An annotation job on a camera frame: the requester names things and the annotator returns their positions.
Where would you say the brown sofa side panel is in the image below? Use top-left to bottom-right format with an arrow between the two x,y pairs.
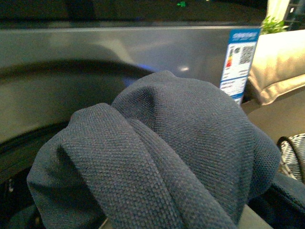
241,88 -> 305,142

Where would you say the grey front-load washing machine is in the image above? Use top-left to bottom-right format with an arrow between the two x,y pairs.
0,25 -> 262,229

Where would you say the blue white energy label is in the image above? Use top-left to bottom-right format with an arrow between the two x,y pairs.
220,28 -> 261,105

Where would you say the beige cushion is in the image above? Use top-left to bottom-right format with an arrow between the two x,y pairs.
248,30 -> 305,105

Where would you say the green potted plant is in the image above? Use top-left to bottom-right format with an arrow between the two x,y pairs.
260,16 -> 289,35

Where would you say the black white woven basket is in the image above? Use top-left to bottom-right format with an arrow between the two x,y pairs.
277,133 -> 305,184

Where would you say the dark navy knit garment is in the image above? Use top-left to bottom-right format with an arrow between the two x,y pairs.
27,71 -> 305,229

